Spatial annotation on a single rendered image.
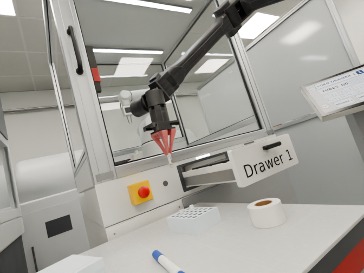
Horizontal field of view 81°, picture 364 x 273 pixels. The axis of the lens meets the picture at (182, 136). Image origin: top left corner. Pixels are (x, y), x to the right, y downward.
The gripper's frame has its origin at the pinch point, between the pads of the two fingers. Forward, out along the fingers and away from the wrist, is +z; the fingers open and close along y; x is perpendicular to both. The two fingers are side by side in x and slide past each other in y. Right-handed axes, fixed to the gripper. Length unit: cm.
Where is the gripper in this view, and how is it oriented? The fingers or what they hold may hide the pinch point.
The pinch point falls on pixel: (167, 152)
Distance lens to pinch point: 65.9
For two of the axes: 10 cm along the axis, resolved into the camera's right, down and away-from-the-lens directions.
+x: 6.1, -2.3, -7.6
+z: 2.4, 9.7, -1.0
